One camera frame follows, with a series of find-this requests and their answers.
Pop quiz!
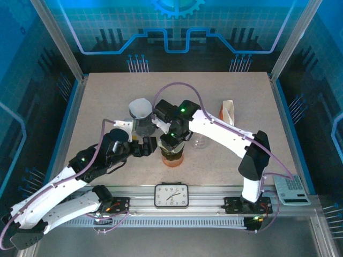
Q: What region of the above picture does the white paper coffee filter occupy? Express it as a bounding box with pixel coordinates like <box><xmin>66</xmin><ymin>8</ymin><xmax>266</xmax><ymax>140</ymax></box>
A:
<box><xmin>128</xmin><ymin>98</ymin><xmax>154</xmax><ymax>121</ymax></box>

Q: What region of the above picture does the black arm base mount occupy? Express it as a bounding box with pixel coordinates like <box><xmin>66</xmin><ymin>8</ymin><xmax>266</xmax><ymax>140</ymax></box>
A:
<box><xmin>223</xmin><ymin>196</ymin><xmax>273</xmax><ymax>215</ymax></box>
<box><xmin>91</xmin><ymin>196</ymin><xmax>131</xmax><ymax>215</ymax></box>

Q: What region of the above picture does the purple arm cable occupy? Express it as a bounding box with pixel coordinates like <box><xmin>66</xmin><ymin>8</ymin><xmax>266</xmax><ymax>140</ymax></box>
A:
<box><xmin>154</xmin><ymin>81</ymin><xmax>294</xmax><ymax>234</ymax></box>
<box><xmin>0</xmin><ymin>119</ymin><xmax>131</xmax><ymax>250</ymax></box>

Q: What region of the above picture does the orange transparent coffee dripper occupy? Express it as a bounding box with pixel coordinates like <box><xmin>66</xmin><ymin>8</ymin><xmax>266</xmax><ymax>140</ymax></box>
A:
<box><xmin>161</xmin><ymin>154</ymin><xmax>185</xmax><ymax>169</ymax></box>

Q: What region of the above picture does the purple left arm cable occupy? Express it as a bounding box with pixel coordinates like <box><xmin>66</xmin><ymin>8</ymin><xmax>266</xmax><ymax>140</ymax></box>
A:
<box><xmin>0</xmin><ymin>119</ymin><xmax>131</xmax><ymax>250</ymax></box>

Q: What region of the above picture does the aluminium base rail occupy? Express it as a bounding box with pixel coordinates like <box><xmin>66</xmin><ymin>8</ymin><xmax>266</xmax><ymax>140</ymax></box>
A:
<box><xmin>80</xmin><ymin>184</ymin><xmax>279</xmax><ymax>217</ymax></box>

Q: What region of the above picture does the clear plastic coffee dripper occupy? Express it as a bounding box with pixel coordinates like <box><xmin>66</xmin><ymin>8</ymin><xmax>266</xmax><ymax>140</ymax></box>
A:
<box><xmin>190</xmin><ymin>132</ymin><xmax>211</xmax><ymax>150</ymax></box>

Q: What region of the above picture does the aluminium frame post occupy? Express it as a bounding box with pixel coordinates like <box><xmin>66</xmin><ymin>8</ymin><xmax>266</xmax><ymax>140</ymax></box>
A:
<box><xmin>31</xmin><ymin>0</ymin><xmax>89</xmax><ymax>81</ymax></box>
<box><xmin>269</xmin><ymin>0</ymin><xmax>324</xmax><ymax>81</ymax></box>

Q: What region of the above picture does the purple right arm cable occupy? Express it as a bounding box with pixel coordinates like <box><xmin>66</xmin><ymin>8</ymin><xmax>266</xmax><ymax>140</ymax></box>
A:
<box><xmin>154</xmin><ymin>81</ymin><xmax>294</xmax><ymax>234</ymax></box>

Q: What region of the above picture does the orange white filter box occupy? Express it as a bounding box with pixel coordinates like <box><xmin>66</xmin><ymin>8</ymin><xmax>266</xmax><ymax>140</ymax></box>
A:
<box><xmin>219</xmin><ymin>100</ymin><xmax>237</xmax><ymax>125</ymax></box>

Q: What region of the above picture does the light grey calculator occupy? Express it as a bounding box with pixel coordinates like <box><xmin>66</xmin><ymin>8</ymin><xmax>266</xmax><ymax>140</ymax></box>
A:
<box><xmin>273</xmin><ymin>173</ymin><xmax>312</xmax><ymax>206</ymax></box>

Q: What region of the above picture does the black rectangular analog clock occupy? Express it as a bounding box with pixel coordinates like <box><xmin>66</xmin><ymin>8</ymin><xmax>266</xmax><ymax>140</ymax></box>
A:
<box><xmin>154</xmin><ymin>184</ymin><xmax>189</xmax><ymax>209</ymax></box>

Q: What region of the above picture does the slotted grey cable duct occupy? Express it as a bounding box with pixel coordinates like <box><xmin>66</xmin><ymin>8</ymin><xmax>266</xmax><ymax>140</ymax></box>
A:
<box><xmin>61</xmin><ymin>217</ymin><xmax>247</xmax><ymax>230</ymax></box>

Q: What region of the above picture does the aluminium table side rail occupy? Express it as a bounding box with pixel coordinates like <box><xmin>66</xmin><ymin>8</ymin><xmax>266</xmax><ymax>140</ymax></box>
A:
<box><xmin>45</xmin><ymin>74</ymin><xmax>91</xmax><ymax>185</ymax></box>
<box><xmin>267</xmin><ymin>73</ymin><xmax>316</xmax><ymax>195</ymax></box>

